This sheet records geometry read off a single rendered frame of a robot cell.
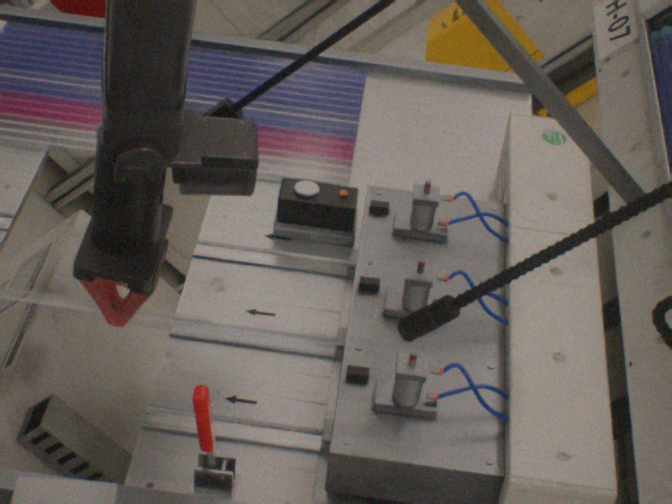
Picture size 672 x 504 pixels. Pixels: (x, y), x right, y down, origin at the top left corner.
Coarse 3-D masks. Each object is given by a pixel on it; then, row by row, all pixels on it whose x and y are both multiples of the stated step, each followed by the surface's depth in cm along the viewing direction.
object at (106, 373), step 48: (48, 240) 168; (48, 288) 156; (0, 336) 155; (48, 336) 152; (96, 336) 159; (144, 336) 166; (0, 384) 144; (48, 384) 148; (96, 384) 155; (144, 384) 162; (0, 432) 139
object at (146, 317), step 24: (0, 288) 112; (48, 312) 112; (72, 312) 111; (96, 312) 111; (144, 312) 111; (168, 312) 112; (216, 336) 111; (240, 336) 111; (264, 336) 111; (288, 336) 111; (312, 336) 111; (336, 336) 111
